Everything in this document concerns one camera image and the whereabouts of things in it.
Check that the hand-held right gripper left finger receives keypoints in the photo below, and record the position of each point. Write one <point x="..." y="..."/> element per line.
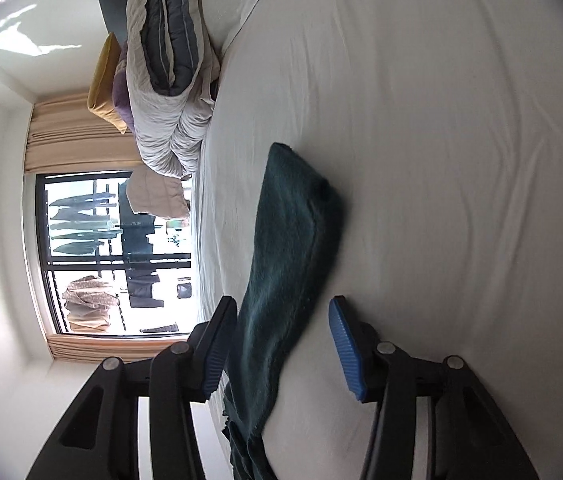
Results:
<point x="215" y="360"/>

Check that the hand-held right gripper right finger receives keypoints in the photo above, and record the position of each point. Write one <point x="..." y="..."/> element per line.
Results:
<point x="345" y="355"/>

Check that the dark green fleece garment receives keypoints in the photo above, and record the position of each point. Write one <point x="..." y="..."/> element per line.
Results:
<point x="286" y="260"/>

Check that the small dark hanging cloth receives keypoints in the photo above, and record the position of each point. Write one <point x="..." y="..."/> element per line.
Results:
<point x="184" y="290"/>

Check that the beige curtain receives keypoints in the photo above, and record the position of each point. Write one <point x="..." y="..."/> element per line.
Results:
<point x="111" y="346"/>
<point x="76" y="125"/>

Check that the hanging dark garment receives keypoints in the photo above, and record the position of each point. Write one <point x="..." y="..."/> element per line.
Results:
<point x="144" y="270"/>

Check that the hanging floral garment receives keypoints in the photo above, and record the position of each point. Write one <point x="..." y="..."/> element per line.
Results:
<point x="91" y="297"/>

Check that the black framed window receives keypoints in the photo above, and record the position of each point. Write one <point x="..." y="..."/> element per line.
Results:
<point x="86" y="265"/>

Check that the bed with white sheet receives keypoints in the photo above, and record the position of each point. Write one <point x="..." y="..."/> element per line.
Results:
<point x="436" y="160"/>

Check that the folded grey white quilt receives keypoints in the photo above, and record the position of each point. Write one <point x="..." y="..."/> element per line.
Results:
<point x="161" y="110"/>

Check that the purple pillow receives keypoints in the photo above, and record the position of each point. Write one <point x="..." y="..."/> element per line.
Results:
<point x="122" y="97"/>

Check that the yellow pillow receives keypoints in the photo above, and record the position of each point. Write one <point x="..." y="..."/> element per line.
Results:
<point x="104" y="90"/>

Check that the grey headboard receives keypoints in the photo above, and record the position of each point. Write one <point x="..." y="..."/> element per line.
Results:
<point x="111" y="0"/>

